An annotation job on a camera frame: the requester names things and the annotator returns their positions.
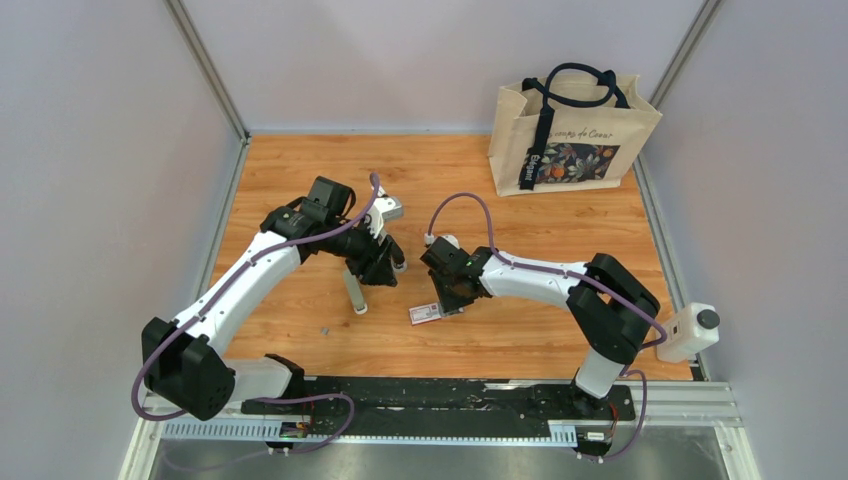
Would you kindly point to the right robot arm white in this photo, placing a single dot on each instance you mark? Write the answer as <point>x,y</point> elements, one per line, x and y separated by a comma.
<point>613,310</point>

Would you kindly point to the white and black stapler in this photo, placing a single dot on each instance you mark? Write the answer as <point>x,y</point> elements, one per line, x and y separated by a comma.
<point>398,259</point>

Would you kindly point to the red white staple box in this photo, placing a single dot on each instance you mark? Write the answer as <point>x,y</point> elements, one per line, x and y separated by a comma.
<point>425,313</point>

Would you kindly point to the beige tote bag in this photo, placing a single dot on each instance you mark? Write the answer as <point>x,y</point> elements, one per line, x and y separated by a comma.
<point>578,128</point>

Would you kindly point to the slotted aluminium rail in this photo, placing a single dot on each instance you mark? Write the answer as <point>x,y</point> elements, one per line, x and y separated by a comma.
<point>656,403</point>

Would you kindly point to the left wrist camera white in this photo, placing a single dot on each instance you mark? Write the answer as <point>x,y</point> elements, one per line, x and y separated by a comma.
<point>383,210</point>

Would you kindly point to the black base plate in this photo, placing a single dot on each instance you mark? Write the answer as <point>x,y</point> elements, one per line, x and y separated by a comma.
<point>445,407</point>

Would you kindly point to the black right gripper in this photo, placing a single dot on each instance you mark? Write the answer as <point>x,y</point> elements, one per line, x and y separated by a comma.
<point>450,304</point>

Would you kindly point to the white bottle black cap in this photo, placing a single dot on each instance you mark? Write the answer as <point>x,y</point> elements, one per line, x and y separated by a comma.
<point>690,331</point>

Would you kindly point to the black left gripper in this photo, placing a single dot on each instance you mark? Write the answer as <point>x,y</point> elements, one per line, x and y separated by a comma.
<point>374,266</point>

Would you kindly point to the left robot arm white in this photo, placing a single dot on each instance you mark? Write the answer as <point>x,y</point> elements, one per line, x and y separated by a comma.
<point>183,358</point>

